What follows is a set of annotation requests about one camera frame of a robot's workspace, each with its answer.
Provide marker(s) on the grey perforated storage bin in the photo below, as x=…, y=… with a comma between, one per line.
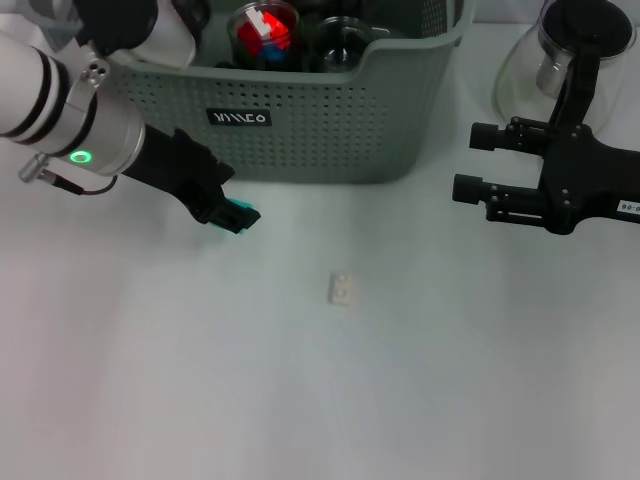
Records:
x=390, y=125

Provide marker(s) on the dark red long brick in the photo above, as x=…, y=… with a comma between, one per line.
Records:
x=247, y=37

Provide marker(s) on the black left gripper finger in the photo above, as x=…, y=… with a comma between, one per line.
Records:
x=235, y=217
x=226, y=172

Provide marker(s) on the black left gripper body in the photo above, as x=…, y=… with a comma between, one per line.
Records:
x=175, y=165

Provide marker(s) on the glass jar with bricks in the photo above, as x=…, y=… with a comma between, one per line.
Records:
x=237, y=45

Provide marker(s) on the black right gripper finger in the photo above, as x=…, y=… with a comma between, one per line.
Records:
x=512, y=137
x=502, y=202

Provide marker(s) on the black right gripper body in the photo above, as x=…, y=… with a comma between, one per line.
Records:
x=585, y=185

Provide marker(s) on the orange-red sloped brick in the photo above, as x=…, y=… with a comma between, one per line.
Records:
x=277, y=25

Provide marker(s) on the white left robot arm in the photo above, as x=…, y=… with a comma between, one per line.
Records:
x=50, y=100

